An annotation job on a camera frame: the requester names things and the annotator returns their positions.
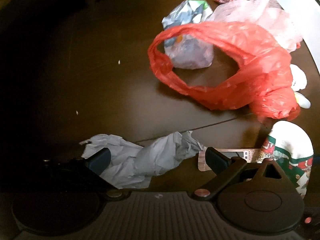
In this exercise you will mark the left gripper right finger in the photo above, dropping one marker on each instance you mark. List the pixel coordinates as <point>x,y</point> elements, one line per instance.
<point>252,197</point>

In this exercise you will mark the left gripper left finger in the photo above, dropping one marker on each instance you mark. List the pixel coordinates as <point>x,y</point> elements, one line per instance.
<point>63,196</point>

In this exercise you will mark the christmas paper cup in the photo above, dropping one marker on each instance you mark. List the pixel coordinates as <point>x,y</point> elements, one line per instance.
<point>290,146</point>

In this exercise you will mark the grey paper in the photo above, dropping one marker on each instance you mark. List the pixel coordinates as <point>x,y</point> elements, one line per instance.
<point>132,166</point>

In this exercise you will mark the yellow white tube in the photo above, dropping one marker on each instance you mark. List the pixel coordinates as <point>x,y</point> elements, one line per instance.
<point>302,101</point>

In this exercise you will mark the red plastic bag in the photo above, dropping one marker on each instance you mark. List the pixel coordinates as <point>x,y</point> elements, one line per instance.
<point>263,80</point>

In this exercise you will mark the white tissue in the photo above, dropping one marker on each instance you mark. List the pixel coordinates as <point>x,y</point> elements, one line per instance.
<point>299,81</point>

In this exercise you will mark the grey white health bag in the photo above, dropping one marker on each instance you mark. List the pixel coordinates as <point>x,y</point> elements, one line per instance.
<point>185,51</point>

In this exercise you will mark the pink foam net wrap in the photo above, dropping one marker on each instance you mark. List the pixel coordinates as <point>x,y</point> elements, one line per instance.
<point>266,13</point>

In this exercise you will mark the maroon candy wrapper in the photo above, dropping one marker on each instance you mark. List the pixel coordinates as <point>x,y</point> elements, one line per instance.
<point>223,1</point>

